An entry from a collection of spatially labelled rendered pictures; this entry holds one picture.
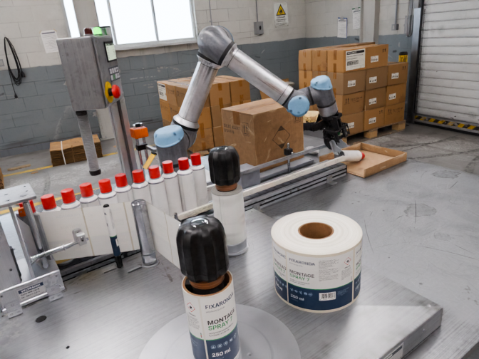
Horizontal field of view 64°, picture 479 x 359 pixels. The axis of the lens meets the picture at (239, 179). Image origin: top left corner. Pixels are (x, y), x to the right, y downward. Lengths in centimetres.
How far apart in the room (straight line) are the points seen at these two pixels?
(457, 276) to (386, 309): 29
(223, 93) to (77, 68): 359
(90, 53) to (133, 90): 551
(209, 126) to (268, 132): 294
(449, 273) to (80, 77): 110
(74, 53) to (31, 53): 531
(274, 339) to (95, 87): 78
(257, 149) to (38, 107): 512
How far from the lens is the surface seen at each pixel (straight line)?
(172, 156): 152
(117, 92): 114
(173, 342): 84
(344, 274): 85
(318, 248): 82
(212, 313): 67
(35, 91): 648
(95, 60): 113
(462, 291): 110
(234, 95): 472
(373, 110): 516
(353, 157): 181
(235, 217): 103
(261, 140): 170
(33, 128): 655
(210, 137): 465
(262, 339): 82
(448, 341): 96
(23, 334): 102
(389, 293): 96
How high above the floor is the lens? 146
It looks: 21 degrees down
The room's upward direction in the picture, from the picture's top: 5 degrees counter-clockwise
